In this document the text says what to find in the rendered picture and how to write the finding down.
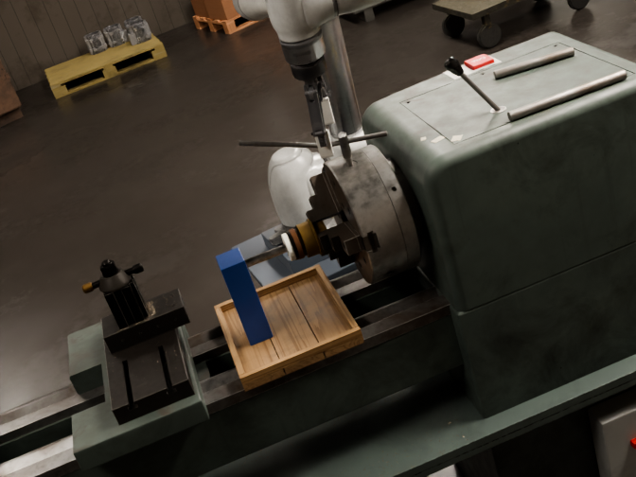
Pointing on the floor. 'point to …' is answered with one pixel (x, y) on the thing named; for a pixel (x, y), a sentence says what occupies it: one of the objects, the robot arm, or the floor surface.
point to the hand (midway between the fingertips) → (326, 135)
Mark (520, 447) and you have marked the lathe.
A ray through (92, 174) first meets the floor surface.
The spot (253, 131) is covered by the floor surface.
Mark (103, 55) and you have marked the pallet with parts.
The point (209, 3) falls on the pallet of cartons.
